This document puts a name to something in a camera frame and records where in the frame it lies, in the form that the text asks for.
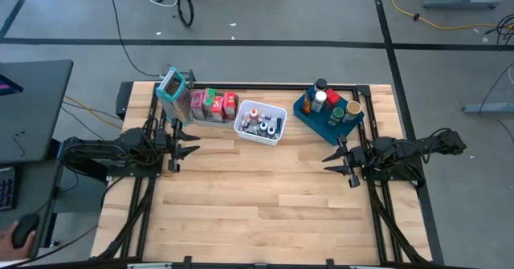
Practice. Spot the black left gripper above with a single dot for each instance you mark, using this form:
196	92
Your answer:
173	144

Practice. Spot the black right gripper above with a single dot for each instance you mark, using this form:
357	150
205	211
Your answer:
353	156

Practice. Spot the blue plastic tray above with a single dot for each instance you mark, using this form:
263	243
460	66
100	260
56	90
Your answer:
321	126

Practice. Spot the pink carton box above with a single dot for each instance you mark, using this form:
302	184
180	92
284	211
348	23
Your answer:
198	104

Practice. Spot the red carton box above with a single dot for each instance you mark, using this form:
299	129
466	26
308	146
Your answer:
218	106

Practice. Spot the green carton box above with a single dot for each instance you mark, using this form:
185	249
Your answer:
209	98

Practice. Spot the tan lid spice jar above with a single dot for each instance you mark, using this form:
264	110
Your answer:
353	108

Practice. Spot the long red white-label carton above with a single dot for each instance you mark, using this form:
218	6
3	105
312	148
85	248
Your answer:
230	103

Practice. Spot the amber sauce bottle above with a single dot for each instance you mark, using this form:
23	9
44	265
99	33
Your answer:
307	104

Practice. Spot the red lid paprika tin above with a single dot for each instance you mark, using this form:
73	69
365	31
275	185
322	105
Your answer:
332	97

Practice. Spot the white lid seasoning jar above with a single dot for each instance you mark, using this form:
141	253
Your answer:
319	98

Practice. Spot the small dark blue bottle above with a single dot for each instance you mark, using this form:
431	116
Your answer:
278	123

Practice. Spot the blue food colouring bottle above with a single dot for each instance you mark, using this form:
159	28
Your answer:
271	131

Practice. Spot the orange food colouring bottle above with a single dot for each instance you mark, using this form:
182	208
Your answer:
253	115

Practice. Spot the white perforated plastic basket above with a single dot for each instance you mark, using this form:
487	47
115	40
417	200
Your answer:
279	112

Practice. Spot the black lid spice jar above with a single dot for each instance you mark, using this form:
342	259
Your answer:
320	84

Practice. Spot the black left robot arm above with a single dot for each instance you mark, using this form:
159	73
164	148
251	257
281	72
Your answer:
104	150

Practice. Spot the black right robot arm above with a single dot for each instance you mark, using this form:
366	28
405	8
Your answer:
413	146

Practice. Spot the grey plastic bin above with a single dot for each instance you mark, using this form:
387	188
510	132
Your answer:
209	122

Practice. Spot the black desk top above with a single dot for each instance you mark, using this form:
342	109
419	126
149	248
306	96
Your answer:
36	108

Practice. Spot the dark grey keyboard shelf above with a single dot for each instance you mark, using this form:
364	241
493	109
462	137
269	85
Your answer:
36	180

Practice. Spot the black computer mouse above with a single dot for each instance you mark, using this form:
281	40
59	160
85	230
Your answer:
25	229

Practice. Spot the black keyboard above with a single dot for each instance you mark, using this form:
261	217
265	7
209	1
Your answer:
7	188

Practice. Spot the computer monitor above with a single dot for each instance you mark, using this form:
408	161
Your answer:
8	86

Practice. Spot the person's hand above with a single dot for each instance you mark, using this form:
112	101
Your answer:
8	247

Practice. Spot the black aluminium table frame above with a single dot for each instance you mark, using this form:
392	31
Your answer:
273	87

